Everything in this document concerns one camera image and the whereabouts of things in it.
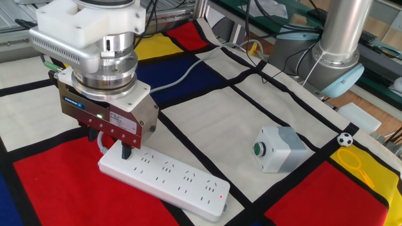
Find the metal Schunk gripper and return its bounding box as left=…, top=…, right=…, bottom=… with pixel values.
left=58, top=89, right=160, bottom=161

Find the white power strip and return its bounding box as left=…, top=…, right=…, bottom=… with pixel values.
left=97, top=137, right=231, bottom=223

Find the grey box with green button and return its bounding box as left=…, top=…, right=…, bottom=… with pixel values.
left=253, top=126, right=309, bottom=174

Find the colour block tablecloth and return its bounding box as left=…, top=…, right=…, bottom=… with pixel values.
left=0, top=18, right=402, bottom=226

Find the green workbench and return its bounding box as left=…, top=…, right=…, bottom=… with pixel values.
left=219, top=0, right=402, bottom=110

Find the clear plastic bag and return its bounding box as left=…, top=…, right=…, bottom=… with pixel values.
left=238, top=0, right=288, bottom=19

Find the white zip tie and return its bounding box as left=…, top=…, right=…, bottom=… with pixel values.
left=301, top=51, right=326, bottom=87

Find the small soccer ball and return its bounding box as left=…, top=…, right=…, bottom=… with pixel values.
left=337, top=132, right=354, bottom=148

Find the black keyboard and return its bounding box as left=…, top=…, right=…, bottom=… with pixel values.
left=307, top=8, right=379, bottom=45

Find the white foam block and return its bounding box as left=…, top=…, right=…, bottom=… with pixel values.
left=336, top=102, right=383, bottom=134

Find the yellow plastic loop toy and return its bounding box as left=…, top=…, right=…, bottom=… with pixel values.
left=336, top=148, right=376, bottom=190

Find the white computer mouse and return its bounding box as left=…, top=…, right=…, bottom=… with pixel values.
left=389, top=77, right=402, bottom=95

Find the grey power strip cable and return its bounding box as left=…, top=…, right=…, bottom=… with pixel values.
left=96, top=39, right=264, bottom=155

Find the black cable with green connector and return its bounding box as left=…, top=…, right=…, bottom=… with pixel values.
left=14, top=18, right=63, bottom=73

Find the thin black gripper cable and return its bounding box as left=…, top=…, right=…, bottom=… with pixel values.
left=134, top=0, right=189, bottom=50

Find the aluminium slotted table frame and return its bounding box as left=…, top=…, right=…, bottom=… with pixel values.
left=0, top=0, right=202, bottom=62

